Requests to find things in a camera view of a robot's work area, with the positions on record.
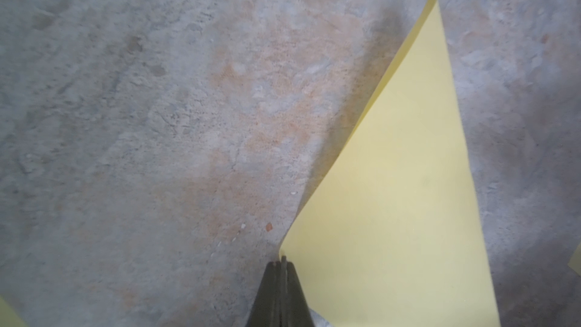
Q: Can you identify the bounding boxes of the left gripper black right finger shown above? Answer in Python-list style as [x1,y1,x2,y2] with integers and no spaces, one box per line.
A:
[281,256,315,327]

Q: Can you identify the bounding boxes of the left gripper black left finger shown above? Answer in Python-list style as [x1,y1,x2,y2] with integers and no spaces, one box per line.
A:
[245,261,281,327]

